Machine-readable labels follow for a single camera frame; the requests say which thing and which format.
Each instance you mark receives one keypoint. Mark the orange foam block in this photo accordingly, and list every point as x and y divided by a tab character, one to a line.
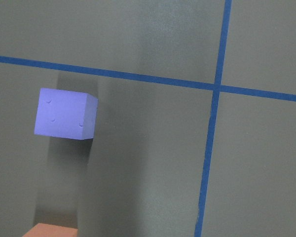
48	230

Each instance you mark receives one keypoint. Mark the purple foam block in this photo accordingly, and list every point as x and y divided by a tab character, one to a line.
66	114

